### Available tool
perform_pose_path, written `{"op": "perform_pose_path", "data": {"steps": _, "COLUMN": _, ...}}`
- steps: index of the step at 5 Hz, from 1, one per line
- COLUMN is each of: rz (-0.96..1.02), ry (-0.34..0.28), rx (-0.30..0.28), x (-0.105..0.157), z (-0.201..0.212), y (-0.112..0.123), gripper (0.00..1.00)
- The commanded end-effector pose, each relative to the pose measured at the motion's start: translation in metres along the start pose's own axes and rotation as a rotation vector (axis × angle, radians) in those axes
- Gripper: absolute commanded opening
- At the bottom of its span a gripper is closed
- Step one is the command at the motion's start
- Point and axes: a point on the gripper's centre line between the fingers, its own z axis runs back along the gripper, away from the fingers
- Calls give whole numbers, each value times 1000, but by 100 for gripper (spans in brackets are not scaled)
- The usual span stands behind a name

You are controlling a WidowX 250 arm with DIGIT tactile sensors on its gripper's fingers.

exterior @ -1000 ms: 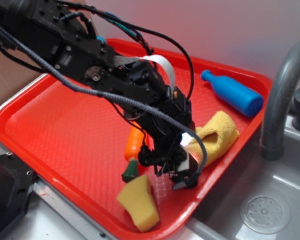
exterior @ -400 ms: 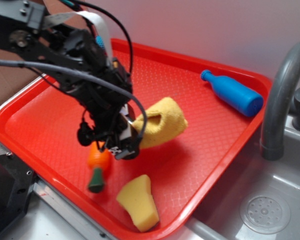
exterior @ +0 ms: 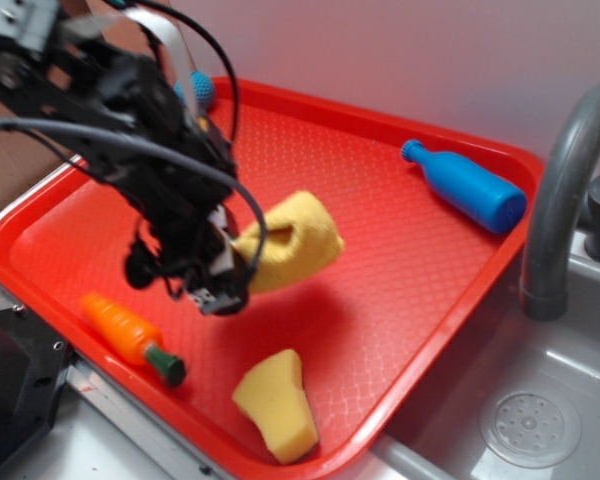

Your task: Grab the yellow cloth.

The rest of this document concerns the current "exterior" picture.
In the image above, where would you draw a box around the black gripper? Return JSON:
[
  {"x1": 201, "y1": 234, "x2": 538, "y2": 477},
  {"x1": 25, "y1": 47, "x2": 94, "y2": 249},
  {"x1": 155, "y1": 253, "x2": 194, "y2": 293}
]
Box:
[{"x1": 87, "y1": 139, "x2": 249, "y2": 316}]

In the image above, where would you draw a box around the yellow cloth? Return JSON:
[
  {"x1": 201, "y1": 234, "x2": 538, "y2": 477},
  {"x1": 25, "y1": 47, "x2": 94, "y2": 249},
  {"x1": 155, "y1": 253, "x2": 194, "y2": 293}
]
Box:
[{"x1": 248, "y1": 191, "x2": 345, "y2": 294}]

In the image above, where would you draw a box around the orange toy carrot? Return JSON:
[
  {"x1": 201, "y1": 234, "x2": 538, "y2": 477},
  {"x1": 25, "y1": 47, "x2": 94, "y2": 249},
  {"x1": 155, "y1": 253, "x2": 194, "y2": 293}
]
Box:
[{"x1": 79, "y1": 292, "x2": 186, "y2": 387}]

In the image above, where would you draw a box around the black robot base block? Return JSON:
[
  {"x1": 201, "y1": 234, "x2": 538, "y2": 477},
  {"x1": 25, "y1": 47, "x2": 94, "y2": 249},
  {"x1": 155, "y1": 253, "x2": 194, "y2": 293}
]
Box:
[{"x1": 0, "y1": 307, "x2": 70, "y2": 475}]

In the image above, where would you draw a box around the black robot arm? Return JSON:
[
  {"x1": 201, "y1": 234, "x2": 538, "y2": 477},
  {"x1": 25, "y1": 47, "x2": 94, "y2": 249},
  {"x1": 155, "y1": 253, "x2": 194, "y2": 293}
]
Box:
[{"x1": 0, "y1": 1, "x2": 255, "y2": 315}]

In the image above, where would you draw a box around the yellow sponge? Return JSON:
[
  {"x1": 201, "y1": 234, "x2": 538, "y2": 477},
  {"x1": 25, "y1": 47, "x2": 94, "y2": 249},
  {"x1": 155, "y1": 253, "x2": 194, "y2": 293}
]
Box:
[{"x1": 232, "y1": 349, "x2": 319, "y2": 465}]

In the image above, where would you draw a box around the red plastic tray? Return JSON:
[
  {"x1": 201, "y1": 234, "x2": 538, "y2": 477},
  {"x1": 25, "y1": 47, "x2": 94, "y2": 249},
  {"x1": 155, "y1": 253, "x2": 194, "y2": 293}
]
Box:
[{"x1": 0, "y1": 78, "x2": 542, "y2": 479}]

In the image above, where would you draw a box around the blue dimpled ball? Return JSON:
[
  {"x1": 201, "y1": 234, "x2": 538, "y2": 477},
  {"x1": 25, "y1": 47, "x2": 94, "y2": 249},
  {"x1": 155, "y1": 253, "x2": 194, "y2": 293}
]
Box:
[{"x1": 189, "y1": 71, "x2": 216, "y2": 109}]

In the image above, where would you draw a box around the blue toy bottle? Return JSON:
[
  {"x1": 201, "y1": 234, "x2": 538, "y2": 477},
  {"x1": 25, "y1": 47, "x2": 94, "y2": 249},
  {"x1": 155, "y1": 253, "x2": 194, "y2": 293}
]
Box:
[{"x1": 401, "y1": 140, "x2": 528, "y2": 234}]

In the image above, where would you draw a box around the grey toy faucet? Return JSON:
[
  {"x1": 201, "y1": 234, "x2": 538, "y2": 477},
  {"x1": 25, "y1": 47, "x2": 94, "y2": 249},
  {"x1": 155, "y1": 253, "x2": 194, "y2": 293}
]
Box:
[{"x1": 520, "y1": 84, "x2": 600, "y2": 321}]

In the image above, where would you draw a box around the grey toy sink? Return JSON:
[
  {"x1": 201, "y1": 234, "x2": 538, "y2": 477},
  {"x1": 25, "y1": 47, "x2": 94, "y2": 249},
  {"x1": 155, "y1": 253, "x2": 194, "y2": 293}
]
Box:
[{"x1": 369, "y1": 234, "x2": 600, "y2": 479}]

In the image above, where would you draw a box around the white ribbon cable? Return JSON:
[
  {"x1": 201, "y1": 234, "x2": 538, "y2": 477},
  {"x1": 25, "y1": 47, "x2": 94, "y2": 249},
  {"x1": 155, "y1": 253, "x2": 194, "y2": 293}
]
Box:
[{"x1": 124, "y1": 7, "x2": 201, "y2": 121}]

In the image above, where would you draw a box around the grey cable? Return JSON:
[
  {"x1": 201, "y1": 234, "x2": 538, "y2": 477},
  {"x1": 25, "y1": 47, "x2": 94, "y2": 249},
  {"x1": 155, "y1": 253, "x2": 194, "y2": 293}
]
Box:
[{"x1": 0, "y1": 116, "x2": 269, "y2": 296}]

